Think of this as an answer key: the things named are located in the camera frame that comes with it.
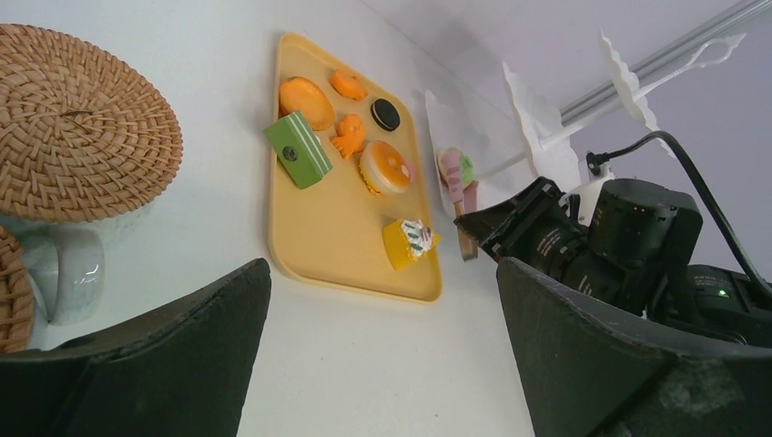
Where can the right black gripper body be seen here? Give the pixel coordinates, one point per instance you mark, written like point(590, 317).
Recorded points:
point(633, 255)

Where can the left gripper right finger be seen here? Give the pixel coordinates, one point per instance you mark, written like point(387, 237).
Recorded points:
point(590, 369)

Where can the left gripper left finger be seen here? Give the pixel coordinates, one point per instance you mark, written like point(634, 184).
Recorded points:
point(182, 369)

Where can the pink handled metal tongs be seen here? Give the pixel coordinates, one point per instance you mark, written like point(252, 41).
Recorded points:
point(456, 194)

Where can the green frosted donut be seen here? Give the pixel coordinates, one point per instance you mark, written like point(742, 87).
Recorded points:
point(463, 161)

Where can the yellow cream cake slice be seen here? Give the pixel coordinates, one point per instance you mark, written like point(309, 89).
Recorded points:
point(406, 241)

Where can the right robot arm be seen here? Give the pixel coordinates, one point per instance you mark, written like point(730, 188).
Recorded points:
point(727, 307)

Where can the grey mug with rattan lid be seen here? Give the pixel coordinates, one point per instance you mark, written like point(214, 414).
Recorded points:
point(17, 300)

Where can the pink macaron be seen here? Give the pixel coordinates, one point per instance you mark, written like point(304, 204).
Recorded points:
point(412, 170)

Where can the yellow serving tray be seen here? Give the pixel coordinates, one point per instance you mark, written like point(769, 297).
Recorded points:
point(330, 233)

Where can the orange glazed donut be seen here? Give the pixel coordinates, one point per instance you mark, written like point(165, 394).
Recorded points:
point(383, 169)

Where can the green layered cake slice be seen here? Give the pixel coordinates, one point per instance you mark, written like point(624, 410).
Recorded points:
point(298, 149)

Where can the black round cookie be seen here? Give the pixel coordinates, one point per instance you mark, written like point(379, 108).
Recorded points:
point(385, 114)

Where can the small orange pastry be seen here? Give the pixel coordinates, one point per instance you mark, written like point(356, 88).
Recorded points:
point(351, 134)

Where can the orange round tart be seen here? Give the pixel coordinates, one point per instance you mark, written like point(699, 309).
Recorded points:
point(299, 94)

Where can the orange croissant pastry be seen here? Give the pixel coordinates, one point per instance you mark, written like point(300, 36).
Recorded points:
point(348, 85)

